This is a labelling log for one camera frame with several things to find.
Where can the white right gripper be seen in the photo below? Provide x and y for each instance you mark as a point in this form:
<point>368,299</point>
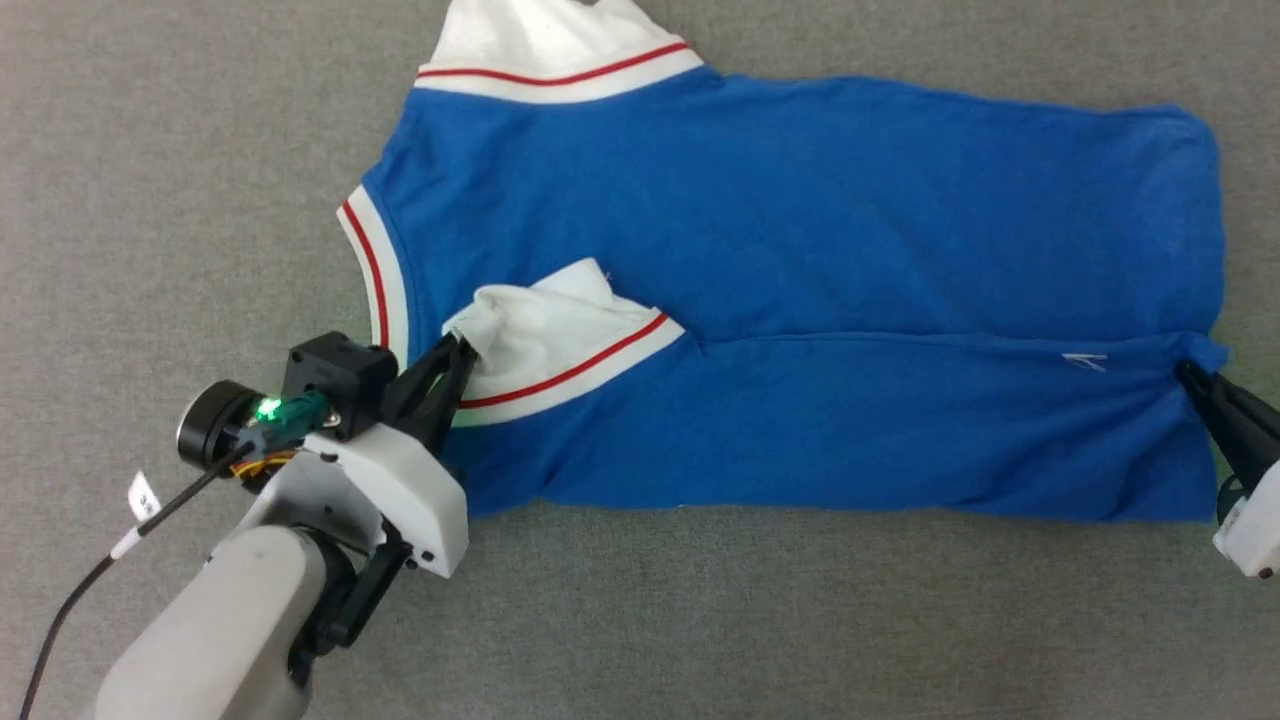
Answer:
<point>1255,530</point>

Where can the blue shirt white red trim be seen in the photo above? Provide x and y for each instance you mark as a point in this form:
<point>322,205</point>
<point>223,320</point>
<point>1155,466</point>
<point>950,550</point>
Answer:
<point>800,200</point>

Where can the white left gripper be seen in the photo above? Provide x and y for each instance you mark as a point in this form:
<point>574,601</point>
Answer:
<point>410,500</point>

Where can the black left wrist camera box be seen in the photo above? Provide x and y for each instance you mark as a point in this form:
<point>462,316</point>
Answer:
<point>335,380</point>

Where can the grey-white left robot arm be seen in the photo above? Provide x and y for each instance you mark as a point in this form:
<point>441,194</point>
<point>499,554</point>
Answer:
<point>220,630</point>

